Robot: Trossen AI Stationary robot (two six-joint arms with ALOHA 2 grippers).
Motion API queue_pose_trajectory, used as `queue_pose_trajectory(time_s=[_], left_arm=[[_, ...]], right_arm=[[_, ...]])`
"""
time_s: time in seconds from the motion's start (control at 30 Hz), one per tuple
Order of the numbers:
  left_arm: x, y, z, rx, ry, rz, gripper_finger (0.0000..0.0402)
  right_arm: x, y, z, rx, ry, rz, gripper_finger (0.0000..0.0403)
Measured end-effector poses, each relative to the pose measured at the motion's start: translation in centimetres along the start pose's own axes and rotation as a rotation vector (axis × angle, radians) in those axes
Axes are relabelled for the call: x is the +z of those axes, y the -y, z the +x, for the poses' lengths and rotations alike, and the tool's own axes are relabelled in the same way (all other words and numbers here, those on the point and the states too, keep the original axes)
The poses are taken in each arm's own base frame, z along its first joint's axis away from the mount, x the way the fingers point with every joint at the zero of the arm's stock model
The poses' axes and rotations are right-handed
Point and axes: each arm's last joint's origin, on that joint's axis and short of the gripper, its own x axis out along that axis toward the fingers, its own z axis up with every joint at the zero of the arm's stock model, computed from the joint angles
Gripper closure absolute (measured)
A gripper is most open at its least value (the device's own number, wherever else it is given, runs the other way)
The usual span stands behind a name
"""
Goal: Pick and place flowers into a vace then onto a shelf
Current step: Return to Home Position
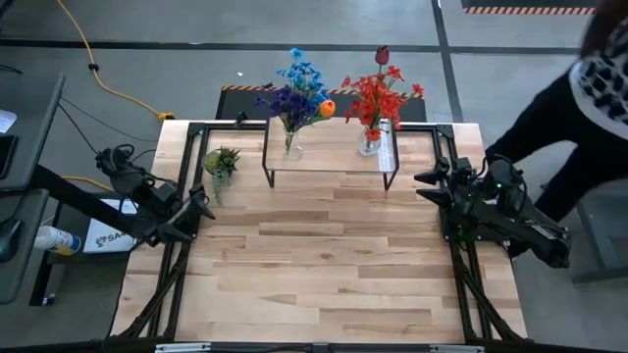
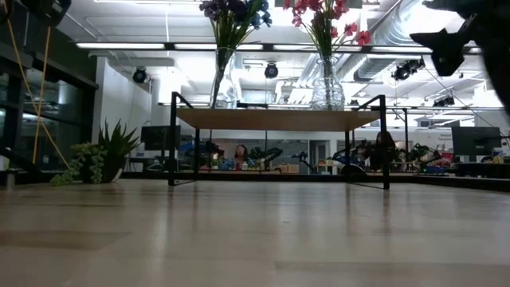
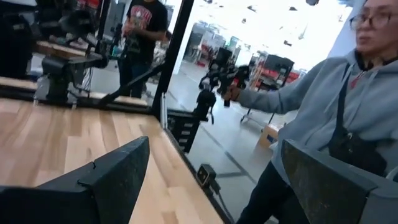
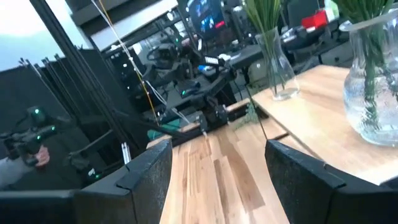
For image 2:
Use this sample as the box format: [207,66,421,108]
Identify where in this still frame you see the smooth clear glass vase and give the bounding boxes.
[210,47,239,110]

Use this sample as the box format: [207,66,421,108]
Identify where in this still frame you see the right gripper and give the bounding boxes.
[409,0,510,119]

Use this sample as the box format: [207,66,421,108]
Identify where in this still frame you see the patterned clear glass vase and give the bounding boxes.
[310,55,347,112]

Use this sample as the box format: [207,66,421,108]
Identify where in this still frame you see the black background robot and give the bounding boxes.
[249,147,284,171]

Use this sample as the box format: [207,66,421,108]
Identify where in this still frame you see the wooden shelf black legs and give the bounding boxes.
[167,91,390,191]

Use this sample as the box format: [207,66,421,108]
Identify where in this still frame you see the red artificial flower bunch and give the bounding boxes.
[283,0,334,108]
[324,0,372,61]

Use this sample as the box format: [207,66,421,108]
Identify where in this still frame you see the purple artificial flower bunch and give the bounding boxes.
[198,0,250,108]

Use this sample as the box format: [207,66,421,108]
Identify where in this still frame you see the black computer monitor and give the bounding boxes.
[451,126,502,157]
[139,125,181,151]

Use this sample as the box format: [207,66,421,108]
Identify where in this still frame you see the blue artificial flower bunch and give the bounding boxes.
[230,0,273,51]

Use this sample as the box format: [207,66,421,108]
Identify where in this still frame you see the thin yellow cable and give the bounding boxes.
[2,0,71,168]

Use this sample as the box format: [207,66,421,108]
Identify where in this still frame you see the potted artificial succulent plant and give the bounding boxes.
[49,118,141,187]

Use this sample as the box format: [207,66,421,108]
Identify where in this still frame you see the person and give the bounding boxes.
[233,143,249,171]
[368,131,398,172]

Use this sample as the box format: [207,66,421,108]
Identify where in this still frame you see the silver ventilation duct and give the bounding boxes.
[296,0,455,91]

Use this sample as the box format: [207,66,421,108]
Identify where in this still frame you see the overhead light bar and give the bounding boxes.
[75,41,483,56]

